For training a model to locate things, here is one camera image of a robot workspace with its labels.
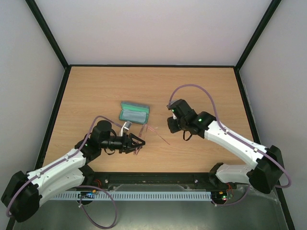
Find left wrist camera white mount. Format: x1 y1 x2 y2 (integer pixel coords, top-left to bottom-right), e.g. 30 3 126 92
119 121 132 136

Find left controller board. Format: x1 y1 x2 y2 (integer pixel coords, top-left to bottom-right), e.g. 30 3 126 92
77 190 99 199

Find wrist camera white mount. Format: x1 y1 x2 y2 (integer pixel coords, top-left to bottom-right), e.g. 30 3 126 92
166 99 177 120
119 121 132 136

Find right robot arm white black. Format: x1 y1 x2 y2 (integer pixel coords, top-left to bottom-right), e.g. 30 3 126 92
167 99 283 194

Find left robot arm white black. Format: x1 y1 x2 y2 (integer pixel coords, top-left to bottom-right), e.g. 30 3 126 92
0 117 145 222

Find grey glasses case green lining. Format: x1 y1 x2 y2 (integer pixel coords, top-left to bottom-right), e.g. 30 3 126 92
119 101 150 125

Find right controller board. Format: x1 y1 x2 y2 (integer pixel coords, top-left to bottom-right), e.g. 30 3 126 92
211 190 234 201

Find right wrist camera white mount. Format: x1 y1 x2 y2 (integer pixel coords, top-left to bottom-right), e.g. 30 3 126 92
166 99 177 120

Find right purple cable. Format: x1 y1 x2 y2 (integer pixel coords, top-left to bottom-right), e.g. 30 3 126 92
169 84 293 208

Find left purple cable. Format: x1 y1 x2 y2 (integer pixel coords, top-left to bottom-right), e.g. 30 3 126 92
6 115 118 229

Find black aluminium frame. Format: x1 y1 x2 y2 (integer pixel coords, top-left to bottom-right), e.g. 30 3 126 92
4 0 296 230

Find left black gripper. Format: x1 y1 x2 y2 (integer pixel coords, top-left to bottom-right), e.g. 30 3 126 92
100 132 145 153

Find purple cable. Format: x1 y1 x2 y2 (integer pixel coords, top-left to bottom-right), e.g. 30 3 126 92
169 84 293 208
6 115 118 229

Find pink sunglasses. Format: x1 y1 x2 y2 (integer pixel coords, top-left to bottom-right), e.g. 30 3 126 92
138 124 171 145

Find controller board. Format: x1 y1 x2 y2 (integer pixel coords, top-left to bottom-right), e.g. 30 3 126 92
77 190 99 199
211 190 234 201

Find light blue cleaning cloth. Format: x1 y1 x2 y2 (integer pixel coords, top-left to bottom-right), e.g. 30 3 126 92
122 109 147 124

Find light blue slotted cable duct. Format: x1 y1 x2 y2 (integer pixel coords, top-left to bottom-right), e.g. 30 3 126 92
52 191 211 201

